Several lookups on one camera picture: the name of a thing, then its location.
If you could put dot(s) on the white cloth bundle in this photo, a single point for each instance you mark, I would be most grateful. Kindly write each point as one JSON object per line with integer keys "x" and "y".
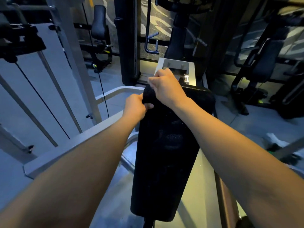
{"x": 274, "y": 138}

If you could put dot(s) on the grey gym machine frame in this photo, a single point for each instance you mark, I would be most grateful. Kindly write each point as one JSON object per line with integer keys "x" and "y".
{"x": 66, "y": 80}

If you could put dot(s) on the black pillar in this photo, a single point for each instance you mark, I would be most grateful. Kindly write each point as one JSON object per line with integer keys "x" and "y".
{"x": 127, "y": 45}

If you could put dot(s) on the person's left forearm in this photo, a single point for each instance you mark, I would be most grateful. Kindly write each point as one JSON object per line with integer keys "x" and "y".
{"x": 71, "y": 175}

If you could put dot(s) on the black padded backrest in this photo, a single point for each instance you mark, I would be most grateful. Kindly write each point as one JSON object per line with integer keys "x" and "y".
{"x": 166, "y": 151}

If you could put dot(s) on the person's right forearm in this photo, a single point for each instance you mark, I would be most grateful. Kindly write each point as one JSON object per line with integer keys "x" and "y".
{"x": 237, "y": 151}

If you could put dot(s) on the chrome guide rod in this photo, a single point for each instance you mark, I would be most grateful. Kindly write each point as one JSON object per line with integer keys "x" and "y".
{"x": 28, "y": 111}
{"x": 59, "y": 92}

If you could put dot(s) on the person's right hand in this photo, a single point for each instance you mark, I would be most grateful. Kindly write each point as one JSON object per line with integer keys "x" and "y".
{"x": 166, "y": 90}

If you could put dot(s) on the black weight stack carriage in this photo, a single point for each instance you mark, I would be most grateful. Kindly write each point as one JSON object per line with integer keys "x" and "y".
{"x": 21, "y": 42}

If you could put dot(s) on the black seated gym machine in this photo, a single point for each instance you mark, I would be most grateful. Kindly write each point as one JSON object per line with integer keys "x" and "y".
{"x": 98, "y": 21}

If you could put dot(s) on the person's left hand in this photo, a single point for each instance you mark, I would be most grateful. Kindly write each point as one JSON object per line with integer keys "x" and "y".
{"x": 134, "y": 106}

